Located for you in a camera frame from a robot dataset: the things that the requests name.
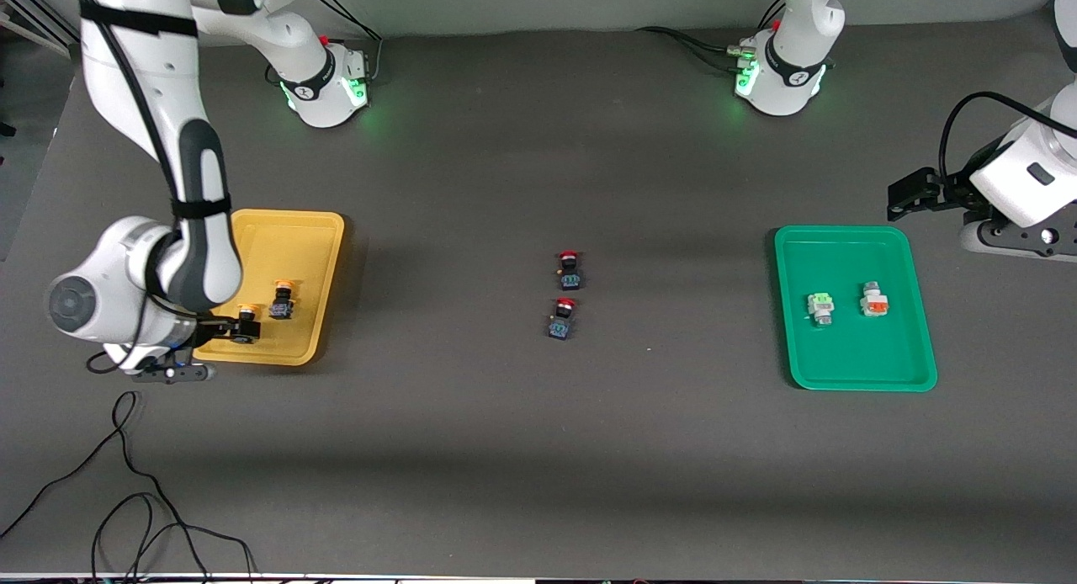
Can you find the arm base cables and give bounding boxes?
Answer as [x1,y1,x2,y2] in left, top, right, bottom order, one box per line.
[311,0,384,84]
[635,26,750,72]

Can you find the yellow plastic tray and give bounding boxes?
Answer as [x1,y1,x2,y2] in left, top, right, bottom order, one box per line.
[192,209,346,367]

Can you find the green plastic tray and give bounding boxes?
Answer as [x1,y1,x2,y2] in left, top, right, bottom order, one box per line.
[774,225,938,393]

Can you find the yellow push button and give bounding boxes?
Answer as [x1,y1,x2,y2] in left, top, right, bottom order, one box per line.
[268,278,300,321]
[231,304,262,345]

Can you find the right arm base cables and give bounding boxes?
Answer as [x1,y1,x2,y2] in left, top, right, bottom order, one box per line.
[311,0,384,84]

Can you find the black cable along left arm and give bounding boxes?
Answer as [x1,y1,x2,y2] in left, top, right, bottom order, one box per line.
[938,92,1077,181]

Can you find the dark grey table mat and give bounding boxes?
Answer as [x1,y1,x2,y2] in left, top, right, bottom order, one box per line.
[0,12,1077,581]

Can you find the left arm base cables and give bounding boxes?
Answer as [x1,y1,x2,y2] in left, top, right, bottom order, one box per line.
[635,26,750,72]

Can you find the loose black cable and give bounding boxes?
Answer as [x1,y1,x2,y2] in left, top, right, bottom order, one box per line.
[0,390,257,584]

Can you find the aluminium frame profile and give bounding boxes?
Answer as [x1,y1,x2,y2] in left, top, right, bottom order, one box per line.
[0,0,87,56]

